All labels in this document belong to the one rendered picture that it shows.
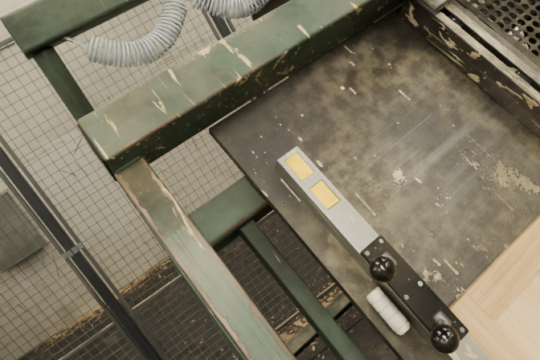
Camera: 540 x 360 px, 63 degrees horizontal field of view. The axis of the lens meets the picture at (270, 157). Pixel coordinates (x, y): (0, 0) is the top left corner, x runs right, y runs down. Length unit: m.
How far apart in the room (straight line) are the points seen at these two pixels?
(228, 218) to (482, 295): 0.47
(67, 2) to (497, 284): 1.11
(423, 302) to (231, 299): 0.31
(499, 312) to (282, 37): 0.63
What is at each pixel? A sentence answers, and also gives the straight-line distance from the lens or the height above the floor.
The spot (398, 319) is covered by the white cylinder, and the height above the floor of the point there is 1.40.
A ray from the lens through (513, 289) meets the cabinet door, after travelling 0.90.
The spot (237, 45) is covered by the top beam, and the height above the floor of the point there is 1.89.
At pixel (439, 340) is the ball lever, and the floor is 1.44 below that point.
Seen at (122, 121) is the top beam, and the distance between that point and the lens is 0.80.
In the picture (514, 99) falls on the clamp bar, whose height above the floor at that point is 1.52.
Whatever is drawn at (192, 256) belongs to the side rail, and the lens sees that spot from 0.74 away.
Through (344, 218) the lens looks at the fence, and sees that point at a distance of 0.79.
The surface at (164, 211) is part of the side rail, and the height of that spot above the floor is 1.71.
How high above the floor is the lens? 1.91
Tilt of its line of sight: 16 degrees down
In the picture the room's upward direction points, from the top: 29 degrees counter-clockwise
